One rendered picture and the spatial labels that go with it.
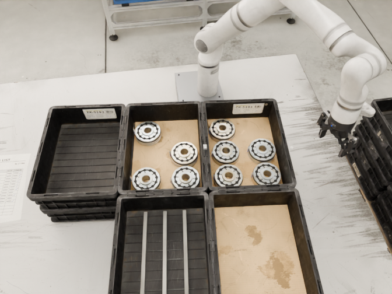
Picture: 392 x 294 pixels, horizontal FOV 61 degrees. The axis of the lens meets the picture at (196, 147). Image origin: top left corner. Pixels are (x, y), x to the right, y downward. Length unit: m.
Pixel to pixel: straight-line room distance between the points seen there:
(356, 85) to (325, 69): 2.11
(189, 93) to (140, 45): 1.63
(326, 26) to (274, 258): 0.71
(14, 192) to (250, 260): 0.97
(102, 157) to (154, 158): 0.20
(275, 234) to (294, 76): 0.93
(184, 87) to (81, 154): 0.55
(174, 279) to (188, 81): 0.88
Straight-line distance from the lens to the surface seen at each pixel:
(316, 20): 0.97
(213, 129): 1.32
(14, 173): 1.59
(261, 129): 1.39
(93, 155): 1.35
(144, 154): 1.31
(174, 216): 1.18
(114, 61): 2.98
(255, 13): 1.13
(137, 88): 1.72
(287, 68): 1.86
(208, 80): 1.44
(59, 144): 1.43
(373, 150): 2.06
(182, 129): 1.36
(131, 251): 1.15
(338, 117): 1.03
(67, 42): 3.29
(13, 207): 1.51
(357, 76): 0.91
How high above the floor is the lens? 1.91
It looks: 56 degrees down
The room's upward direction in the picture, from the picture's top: straight up
